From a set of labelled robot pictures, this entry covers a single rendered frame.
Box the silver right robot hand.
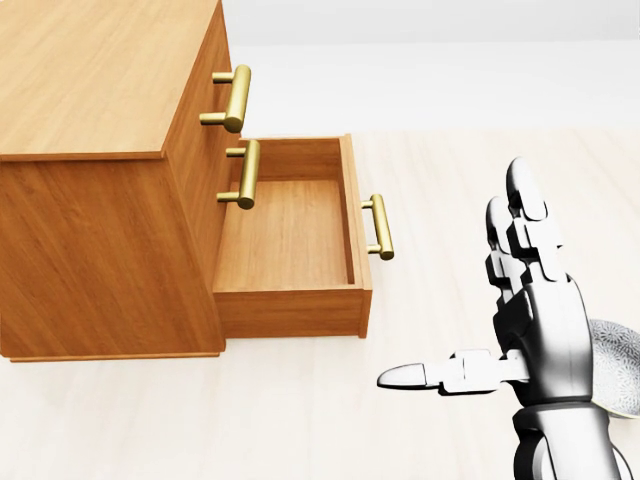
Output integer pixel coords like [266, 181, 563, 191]
[376, 156, 595, 410]

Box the patterned grey bowl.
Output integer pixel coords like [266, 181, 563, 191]
[587, 317, 640, 420]

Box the wooden cabinet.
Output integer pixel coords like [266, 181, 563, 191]
[0, 0, 243, 364]

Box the open wooden drawer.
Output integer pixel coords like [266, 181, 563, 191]
[212, 133, 374, 340]

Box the brass handle of open drawer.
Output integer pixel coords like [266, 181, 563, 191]
[360, 193, 396, 261]

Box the brass handle of closed drawer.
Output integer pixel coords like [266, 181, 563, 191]
[199, 64, 253, 134]
[216, 138, 262, 210]

